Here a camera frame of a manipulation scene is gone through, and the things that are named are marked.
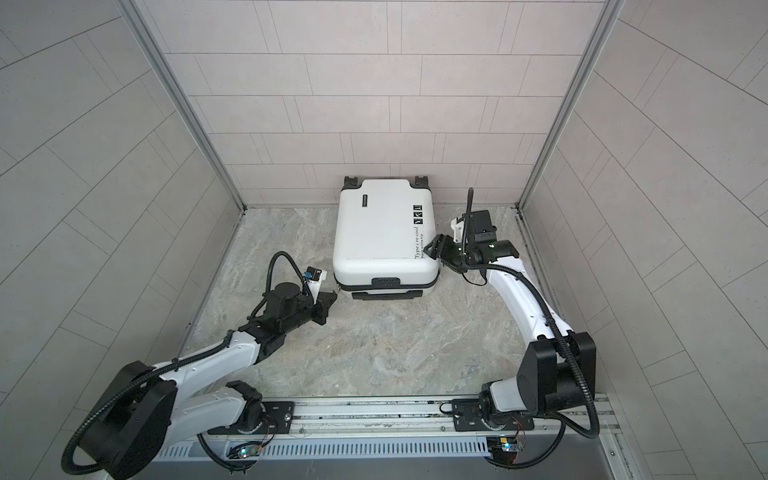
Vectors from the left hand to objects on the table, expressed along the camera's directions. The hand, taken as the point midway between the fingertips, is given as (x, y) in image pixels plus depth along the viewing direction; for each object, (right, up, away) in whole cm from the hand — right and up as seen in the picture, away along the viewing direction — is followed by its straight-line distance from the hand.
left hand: (344, 293), depth 84 cm
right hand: (+24, +12, -3) cm, 27 cm away
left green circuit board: (-18, -30, -20) cm, 40 cm away
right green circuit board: (+41, -31, -16) cm, 54 cm away
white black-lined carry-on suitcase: (+10, +18, -2) cm, 20 cm away
